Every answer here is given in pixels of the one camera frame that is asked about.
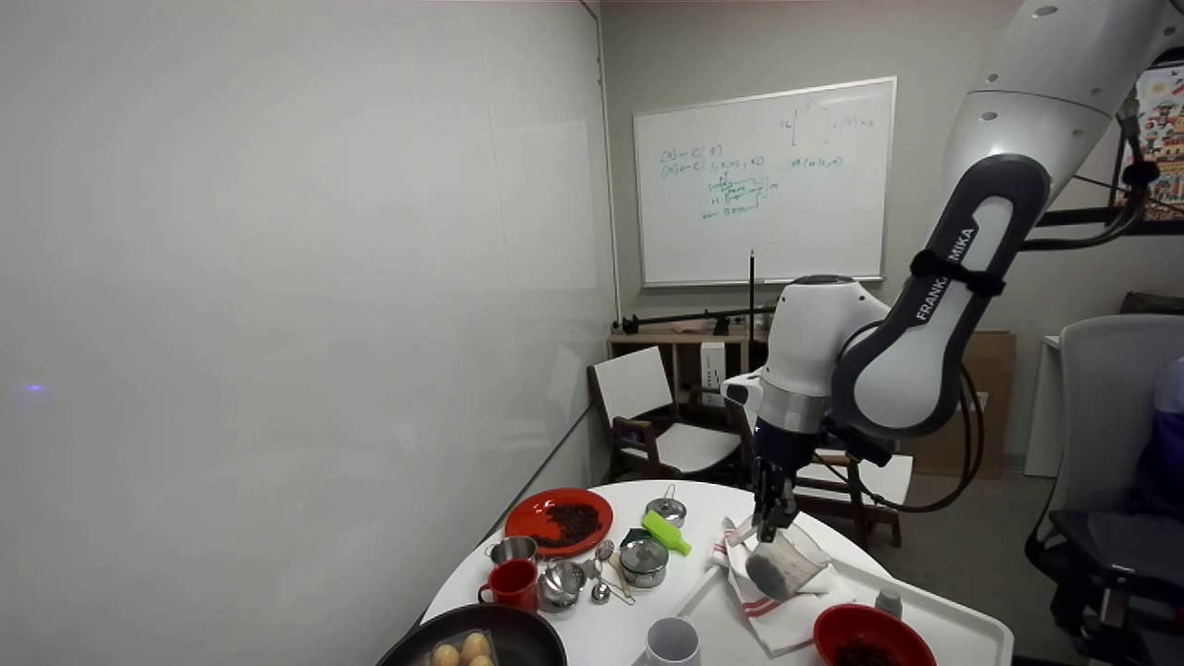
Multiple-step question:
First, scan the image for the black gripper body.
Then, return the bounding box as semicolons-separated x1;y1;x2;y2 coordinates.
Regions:
753;427;805;531

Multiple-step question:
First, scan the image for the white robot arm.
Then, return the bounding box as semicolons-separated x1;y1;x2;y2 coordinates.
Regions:
749;0;1184;536

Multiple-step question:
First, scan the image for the red bowl on tray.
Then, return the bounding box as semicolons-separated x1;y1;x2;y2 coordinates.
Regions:
815;602;937;666

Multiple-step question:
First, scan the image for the small steel bowl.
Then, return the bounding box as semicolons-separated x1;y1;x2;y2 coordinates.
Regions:
542;564;585;612

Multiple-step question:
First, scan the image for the white red striped cloth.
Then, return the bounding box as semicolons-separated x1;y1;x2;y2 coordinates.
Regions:
715;520;824;654

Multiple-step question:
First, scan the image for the right white cushioned chair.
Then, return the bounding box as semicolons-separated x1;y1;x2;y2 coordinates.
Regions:
790;448;917;548

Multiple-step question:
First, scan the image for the white cushioned chair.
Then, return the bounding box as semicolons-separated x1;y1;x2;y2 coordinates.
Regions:
790;448;917;548
593;350;744;483

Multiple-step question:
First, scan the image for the left white cushioned chair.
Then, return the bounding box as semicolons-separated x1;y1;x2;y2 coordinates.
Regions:
593;350;744;483

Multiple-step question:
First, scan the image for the round steel tin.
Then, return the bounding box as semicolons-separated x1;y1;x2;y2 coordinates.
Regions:
620;531;671;588

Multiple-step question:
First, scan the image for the small salt shaker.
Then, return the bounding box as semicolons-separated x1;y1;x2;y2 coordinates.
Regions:
874;594;903;617

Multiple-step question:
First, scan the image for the black tripod stand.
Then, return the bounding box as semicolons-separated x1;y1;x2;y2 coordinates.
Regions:
610;258;773;369

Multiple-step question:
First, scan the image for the white mug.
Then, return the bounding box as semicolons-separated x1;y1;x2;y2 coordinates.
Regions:
637;617;700;666

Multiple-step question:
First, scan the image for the steel measuring spoon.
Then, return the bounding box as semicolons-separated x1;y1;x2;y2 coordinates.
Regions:
589;580;613;602

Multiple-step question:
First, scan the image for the red plate with food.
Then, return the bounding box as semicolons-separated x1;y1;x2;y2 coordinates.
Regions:
505;488;613;559

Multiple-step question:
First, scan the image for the white plastic tray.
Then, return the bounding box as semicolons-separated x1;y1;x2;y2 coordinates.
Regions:
678;564;1014;666

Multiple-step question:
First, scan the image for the cardboard box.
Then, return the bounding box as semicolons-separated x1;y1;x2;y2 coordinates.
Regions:
917;331;1019;479

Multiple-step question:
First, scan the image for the steel cup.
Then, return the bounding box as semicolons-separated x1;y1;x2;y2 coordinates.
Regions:
490;536;536;567

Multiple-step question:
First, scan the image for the red mug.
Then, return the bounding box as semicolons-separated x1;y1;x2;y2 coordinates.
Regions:
479;559;536;615

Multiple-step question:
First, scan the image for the black frying pan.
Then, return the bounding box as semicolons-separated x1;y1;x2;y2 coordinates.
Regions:
379;602;565;666

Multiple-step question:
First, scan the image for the grey office chair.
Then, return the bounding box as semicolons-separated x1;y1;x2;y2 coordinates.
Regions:
1024;316;1184;666

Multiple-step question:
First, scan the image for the wall whiteboard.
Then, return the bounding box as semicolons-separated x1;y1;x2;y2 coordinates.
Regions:
632;80;895;290

